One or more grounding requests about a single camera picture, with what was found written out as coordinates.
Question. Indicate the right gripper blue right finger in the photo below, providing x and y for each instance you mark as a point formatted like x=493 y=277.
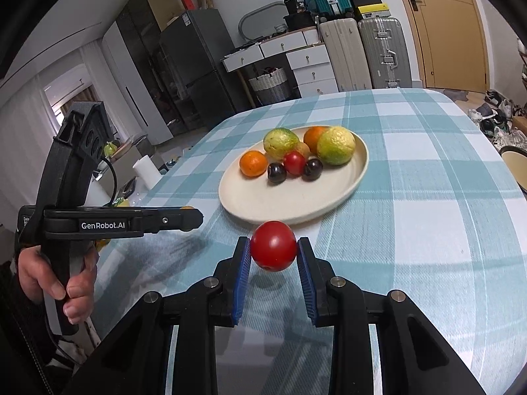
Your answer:
x=322 y=289

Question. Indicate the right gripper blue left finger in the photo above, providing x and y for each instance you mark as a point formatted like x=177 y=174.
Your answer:
x=226 y=288

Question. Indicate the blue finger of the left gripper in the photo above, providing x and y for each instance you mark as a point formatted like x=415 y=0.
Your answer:
x=155 y=220

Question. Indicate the red tomato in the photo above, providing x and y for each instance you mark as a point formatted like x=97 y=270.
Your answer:
x=294 y=162
x=273 y=246

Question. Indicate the large orange mandarin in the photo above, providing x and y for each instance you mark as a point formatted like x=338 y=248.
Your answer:
x=253 y=163

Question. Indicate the dark plum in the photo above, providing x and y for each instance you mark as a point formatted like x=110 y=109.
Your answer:
x=312 y=169
x=276 y=173

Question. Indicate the brown kiwi fruit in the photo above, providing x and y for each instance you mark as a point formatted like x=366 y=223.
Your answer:
x=303 y=149

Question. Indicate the yellow-green guava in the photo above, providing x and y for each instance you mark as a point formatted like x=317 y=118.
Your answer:
x=279 y=141

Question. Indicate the green guava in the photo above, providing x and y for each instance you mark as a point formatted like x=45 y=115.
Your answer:
x=336 y=146

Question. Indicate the small orange mandarin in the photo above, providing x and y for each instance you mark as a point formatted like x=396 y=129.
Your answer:
x=312 y=136

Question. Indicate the person's left hand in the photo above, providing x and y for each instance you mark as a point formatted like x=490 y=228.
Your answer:
x=37 y=277

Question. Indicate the white paper towel roll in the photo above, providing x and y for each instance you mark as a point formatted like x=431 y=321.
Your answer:
x=147 y=171

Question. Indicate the teal checkered tablecloth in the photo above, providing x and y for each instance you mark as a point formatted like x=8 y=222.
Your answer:
x=437 y=215

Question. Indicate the black refrigerator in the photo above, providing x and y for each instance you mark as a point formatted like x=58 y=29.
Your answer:
x=196 y=43

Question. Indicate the woven laundry basket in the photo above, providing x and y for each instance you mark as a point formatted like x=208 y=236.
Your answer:
x=272 y=86

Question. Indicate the white drawer desk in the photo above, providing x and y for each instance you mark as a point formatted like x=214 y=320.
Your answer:
x=300 y=53

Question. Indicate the round black-rimmed stool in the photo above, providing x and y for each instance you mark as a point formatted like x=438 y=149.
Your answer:
x=516 y=160

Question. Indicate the silver suitcase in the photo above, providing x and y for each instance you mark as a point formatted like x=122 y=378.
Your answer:
x=386 y=52

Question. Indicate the beige suitcase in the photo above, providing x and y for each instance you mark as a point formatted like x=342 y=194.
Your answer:
x=347 y=55

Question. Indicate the wooden door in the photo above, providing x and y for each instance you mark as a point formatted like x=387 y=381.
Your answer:
x=450 y=43

